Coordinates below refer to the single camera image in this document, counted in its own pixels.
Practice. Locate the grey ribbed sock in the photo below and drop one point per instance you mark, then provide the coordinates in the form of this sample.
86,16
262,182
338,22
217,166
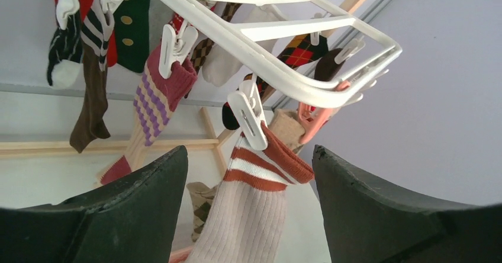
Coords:
246,219

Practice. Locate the black white striped sock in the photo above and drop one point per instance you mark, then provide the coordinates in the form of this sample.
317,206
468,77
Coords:
65,54

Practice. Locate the brown sock striped cuff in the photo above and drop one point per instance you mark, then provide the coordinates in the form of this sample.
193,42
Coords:
96,31

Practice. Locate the white plastic clip hanger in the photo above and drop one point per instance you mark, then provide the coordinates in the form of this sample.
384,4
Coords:
242,41

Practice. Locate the pink plastic clip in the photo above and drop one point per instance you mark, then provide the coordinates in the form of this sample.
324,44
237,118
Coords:
313,119

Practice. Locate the green dotted sock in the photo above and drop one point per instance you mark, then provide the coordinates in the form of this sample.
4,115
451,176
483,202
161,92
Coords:
132,34

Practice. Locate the wooden hanger stand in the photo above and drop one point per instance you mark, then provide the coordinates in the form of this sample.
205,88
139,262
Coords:
207,141

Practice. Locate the red black argyle sock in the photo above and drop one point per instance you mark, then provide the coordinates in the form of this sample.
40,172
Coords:
300,51

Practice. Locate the brown argyle sock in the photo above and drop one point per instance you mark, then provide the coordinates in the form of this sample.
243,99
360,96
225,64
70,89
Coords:
286,127

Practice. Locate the maroon purple striped sock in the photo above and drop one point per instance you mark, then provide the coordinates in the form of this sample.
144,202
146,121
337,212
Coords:
167,77

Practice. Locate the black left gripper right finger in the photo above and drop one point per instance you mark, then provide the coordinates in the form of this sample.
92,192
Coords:
369,219

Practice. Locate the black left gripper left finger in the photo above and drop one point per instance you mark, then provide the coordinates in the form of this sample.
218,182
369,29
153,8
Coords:
132,219

